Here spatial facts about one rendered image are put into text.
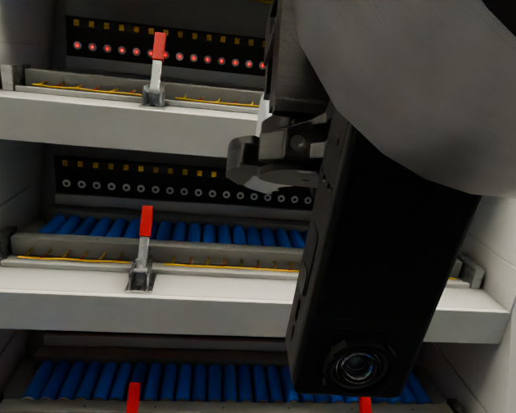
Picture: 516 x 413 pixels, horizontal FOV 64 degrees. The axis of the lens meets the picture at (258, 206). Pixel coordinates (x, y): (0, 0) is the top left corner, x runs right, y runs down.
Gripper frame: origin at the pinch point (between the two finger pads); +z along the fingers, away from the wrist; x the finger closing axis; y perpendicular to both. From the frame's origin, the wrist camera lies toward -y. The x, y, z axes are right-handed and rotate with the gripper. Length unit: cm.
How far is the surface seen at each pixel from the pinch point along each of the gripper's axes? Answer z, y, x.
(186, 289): 18.1, -9.8, 7.5
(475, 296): 19.5, -8.7, -27.6
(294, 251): 22.7, -5.0, -5.3
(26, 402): 24.2, -24.8, 25.1
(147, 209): 18.8, -1.3, 12.6
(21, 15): 24.5, 21.9, 30.9
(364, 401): 19.5, -21.7, -14.2
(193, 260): 23.0, -6.8, 7.1
